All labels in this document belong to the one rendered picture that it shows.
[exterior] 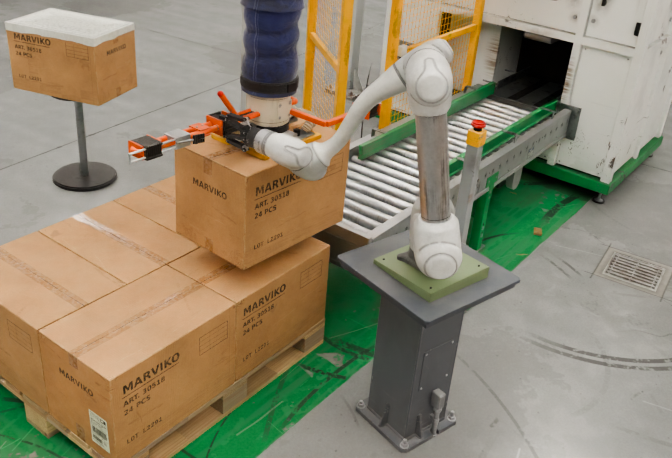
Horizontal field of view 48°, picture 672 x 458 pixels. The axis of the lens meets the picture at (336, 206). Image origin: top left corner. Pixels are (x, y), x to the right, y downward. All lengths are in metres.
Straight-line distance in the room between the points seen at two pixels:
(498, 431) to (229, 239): 1.39
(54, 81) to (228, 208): 2.14
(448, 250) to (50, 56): 2.92
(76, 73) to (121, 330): 2.14
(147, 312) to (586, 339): 2.19
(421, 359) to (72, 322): 1.30
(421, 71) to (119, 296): 1.47
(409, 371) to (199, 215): 1.02
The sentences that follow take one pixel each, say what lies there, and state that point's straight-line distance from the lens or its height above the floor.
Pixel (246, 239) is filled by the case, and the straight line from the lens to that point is 2.86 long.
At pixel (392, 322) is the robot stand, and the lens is 2.98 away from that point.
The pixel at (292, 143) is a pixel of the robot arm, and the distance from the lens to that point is 2.58.
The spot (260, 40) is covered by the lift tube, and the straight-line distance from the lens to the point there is 2.83.
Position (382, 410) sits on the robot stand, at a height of 0.07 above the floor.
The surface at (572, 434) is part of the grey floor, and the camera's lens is 3.48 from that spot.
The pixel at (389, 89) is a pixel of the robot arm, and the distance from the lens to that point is 2.51.
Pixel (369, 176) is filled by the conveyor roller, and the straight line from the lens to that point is 4.05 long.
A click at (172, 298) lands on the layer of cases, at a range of 3.01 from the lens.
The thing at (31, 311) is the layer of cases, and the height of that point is 0.54.
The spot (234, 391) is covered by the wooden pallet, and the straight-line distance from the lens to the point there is 3.24.
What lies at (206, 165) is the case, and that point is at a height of 1.04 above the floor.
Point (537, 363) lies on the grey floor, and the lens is 3.79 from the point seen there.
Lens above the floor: 2.28
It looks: 28 degrees down
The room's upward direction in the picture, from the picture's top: 5 degrees clockwise
